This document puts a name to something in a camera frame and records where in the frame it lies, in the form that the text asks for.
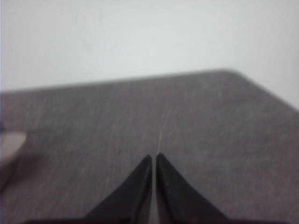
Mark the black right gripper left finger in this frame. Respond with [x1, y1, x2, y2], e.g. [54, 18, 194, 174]
[25, 155, 152, 224]

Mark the stainless steel steamer pot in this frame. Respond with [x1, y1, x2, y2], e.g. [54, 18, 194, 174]
[0, 131, 27, 166]

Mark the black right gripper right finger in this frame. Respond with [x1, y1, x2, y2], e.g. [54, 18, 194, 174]
[156, 153, 289, 224]

